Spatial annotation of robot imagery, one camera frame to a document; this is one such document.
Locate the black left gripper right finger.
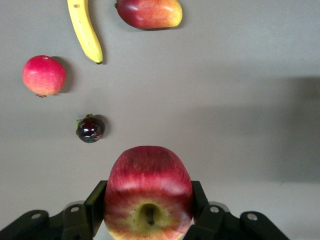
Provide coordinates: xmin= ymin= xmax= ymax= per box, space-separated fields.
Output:
xmin=183 ymin=180 xmax=291 ymax=240

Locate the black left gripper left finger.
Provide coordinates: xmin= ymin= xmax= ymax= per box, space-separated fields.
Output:
xmin=0 ymin=179 xmax=109 ymax=240

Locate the red yellow apple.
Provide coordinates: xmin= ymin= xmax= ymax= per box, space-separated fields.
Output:
xmin=103 ymin=145 xmax=195 ymax=240

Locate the yellow banana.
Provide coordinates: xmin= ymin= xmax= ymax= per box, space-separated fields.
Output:
xmin=66 ymin=0 xmax=104 ymax=65

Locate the red yellow mango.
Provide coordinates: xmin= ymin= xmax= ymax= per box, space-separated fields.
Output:
xmin=115 ymin=0 xmax=183 ymax=30

